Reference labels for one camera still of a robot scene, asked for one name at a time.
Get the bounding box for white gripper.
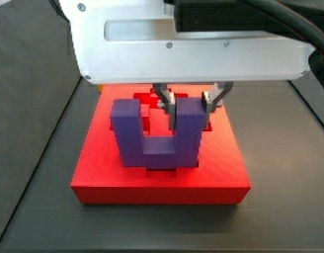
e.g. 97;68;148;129
58;0;313;130

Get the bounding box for purple U-shaped block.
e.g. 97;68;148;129
110;98;205;169

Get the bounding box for red slotted puzzle board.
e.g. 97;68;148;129
70;85;252;205

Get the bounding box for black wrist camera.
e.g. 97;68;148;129
164;0;324;33

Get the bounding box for black cable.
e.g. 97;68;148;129
238;0;324;57

